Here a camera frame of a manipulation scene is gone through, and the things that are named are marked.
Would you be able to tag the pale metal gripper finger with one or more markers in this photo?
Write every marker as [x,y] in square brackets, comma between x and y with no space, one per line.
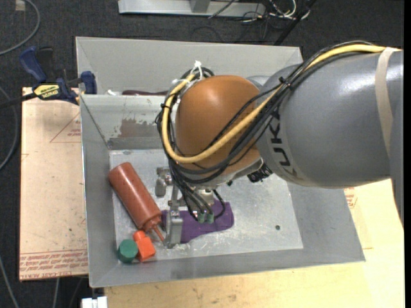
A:
[177,228]
[168,240]

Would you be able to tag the orange block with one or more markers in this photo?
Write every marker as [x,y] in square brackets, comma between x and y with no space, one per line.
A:
[146,245]

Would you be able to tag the brown cardboard board, red print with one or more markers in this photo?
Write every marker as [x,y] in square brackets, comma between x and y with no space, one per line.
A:
[51,178]

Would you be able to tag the green cylinder block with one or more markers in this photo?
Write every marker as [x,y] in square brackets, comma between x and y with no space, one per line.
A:
[127,251]

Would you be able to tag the red-brown squeeze bottle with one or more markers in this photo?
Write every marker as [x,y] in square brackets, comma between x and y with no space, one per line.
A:
[135,194]

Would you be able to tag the purple cloth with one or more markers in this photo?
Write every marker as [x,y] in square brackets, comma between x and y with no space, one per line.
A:
[221,221]

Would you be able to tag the grey metal bin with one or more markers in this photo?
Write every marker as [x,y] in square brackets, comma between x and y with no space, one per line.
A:
[257,223]

